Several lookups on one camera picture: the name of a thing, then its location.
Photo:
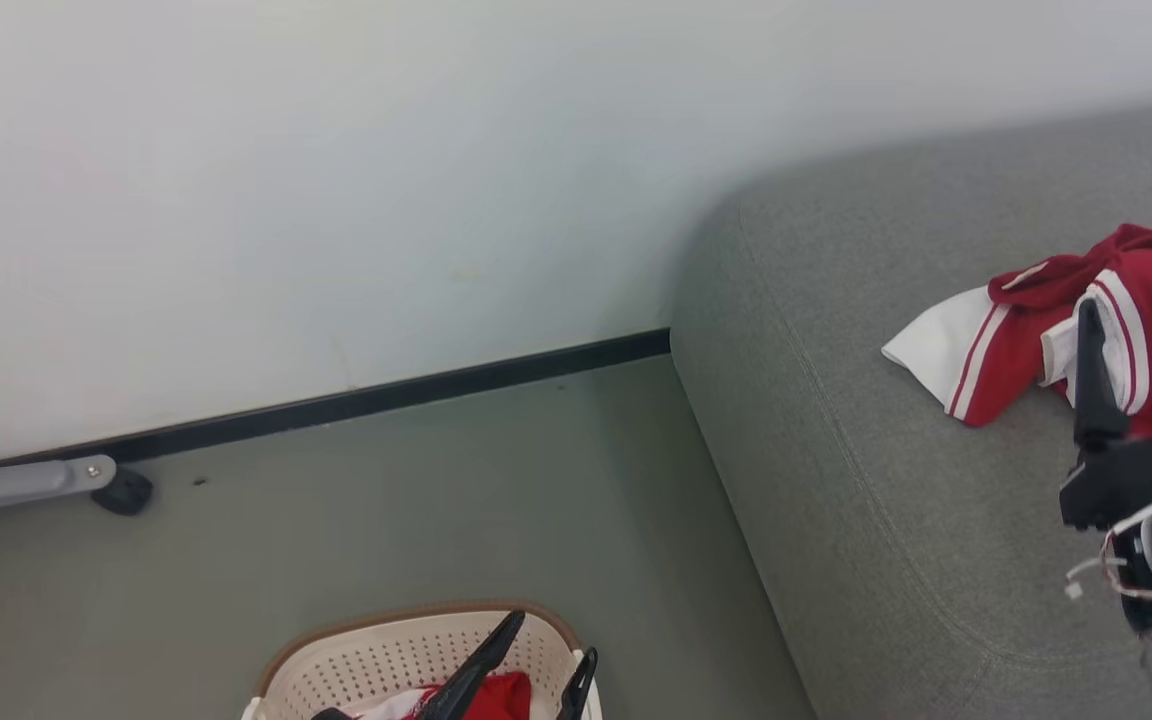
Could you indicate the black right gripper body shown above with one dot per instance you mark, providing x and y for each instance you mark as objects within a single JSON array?
[{"x": 1126, "y": 475}]

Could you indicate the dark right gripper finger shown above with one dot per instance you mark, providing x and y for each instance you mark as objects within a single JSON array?
[{"x": 1098, "y": 400}]

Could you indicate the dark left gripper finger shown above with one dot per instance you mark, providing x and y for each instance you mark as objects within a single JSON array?
[
  {"x": 481, "y": 668},
  {"x": 579, "y": 695}
]

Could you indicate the red white garment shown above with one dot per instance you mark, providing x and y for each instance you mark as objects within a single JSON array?
[{"x": 501, "y": 698}]

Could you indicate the red white striped jersey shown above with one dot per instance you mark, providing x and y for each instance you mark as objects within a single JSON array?
[{"x": 1006, "y": 350}]

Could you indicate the grey fabric sofa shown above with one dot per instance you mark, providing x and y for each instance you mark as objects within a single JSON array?
[{"x": 886, "y": 520}]

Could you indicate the cream perforated laundry basket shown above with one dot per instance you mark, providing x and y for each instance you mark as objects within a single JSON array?
[{"x": 376, "y": 660}]

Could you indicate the black baseboard strip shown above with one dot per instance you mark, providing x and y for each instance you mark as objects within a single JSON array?
[{"x": 436, "y": 385}]

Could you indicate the black caster wheel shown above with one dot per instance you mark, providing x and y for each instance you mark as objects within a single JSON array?
[{"x": 124, "y": 492}]

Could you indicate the grey metal partition frame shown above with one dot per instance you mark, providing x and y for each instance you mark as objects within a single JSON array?
[{"x": 6, "y": 483}]

